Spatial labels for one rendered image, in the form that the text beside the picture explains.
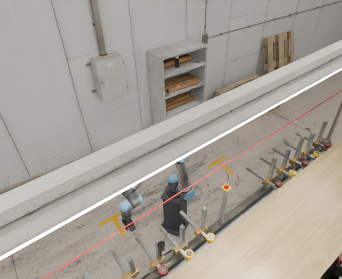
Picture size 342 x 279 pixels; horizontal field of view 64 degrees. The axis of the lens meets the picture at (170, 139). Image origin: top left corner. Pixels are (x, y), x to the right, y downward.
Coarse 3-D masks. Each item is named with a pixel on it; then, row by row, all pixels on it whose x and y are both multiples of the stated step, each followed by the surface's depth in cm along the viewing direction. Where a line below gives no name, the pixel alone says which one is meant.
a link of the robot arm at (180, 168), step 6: (186, 156) 254; (180, 162) 253; (180, 168) 261; (186, 168) 269; (180, 174) 268; (186, 174) 272; (180, 180) 276; (186, 180) 277; (180, 186) 284; (186, 186) 283; (186, 192) 286; (192, 192) 290; (186, 198) 288
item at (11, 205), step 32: (288, 64) 147; (320, 64) 156; (224, 96) 121; (256, 96) 129; (160, 128) 103; (192, 128) 110; (96, 160) 90; (128, 160) 96; (32, 192) 80; (64, 192) 85; (0, 224) 76
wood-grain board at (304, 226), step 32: (320, 160) 313; (288, 192) 277; (320, 192) 276; (256, 224) 248; (288, 224) 248; (320, 224) 247; (224, 256) 225; (256, 256) 225; (288, 256) 224; (320, 256) 223
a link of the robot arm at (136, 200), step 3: (129, 195) 243; (132, 195) 242; (135, 195) 243; (138, 195) 242; (129, 198) 243; (132, 198) 240; (135, 198) 240; (138, 198) 240; (141, 198) 241; (129, 201) 237; (132, 201) 237; (135, 201) 238; (138, 201) 239; (141, 201) 242; (132, 204) 237; (135, 204) 238; (138, 204) 240; (135, 207) 239
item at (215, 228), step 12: (288, 168) 332; (276, 180) 317; (264, 192) 303; (240, 204) 291; (252, 204) 296; (228, 216) 280; (216, 228) 269; (192, 240) 260; (204, 240) 260; (168, 264) 242; (144, 276) 234; (156, 276) 234
